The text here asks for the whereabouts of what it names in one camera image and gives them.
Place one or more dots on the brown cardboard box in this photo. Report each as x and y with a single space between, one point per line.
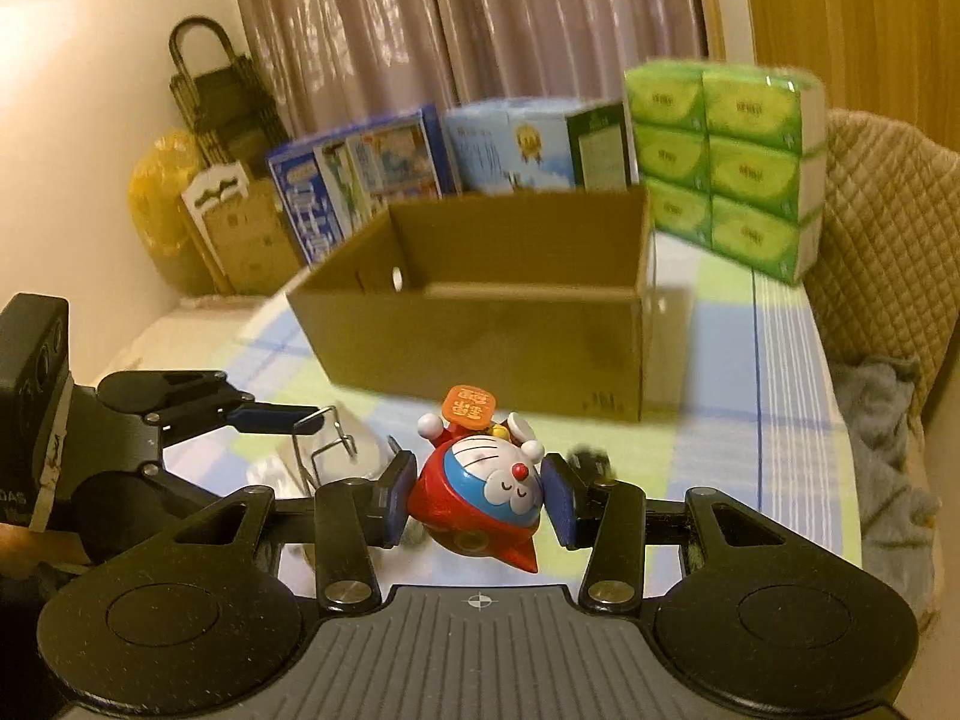
487 345

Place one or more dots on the black folding hand cart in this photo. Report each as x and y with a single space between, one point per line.
217 105

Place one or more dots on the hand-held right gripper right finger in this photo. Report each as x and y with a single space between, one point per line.
559 499

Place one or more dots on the grey cloth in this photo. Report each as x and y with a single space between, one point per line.
877 427

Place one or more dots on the stack of green tissue packs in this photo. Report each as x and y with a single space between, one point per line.
742 165

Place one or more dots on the black toy car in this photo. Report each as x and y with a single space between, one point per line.
592 461

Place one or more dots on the dark blue milk carton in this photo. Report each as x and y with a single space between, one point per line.
315 195

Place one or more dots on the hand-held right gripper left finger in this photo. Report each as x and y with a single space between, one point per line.
397 499

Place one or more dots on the translucent plastic container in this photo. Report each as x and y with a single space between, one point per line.
285 472

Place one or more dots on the red cartoon cat toy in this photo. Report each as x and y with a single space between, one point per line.
472 495

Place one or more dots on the beige quilted chair cover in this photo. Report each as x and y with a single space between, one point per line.
885 240

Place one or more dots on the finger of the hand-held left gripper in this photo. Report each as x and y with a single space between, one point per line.
187 394
135 502

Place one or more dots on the pink-brown curtain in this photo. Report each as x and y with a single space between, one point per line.
375 15

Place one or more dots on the wooden door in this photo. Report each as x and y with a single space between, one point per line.
847 30

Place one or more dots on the light blue milk carton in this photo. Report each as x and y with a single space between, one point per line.
495 150

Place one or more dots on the yellow plastic bag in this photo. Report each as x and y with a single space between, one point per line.
157 202

